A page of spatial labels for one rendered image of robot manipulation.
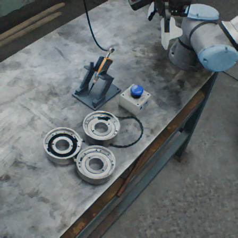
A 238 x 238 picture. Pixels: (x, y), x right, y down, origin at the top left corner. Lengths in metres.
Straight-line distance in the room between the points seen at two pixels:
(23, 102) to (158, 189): 1.02
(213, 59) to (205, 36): 0.08
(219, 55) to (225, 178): 1.09
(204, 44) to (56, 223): 0.69
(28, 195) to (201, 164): 1.31
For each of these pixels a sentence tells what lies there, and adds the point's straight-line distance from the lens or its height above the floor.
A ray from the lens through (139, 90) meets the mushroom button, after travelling 1.03.
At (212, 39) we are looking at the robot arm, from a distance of 1.08.
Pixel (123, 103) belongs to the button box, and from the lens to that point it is 1.06.
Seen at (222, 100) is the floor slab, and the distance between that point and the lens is 2.42.
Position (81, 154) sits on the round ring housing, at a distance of 0.92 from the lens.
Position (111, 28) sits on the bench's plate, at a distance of 1.39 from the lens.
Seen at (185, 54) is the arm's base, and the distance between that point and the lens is 1.23.
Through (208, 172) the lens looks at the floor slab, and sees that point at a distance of 2.00.
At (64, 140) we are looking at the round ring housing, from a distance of 0.95.
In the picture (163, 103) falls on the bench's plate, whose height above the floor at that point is 0.80.
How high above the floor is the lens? 1.59
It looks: 50 degrees down
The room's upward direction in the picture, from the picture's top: 10 degrees clockwise
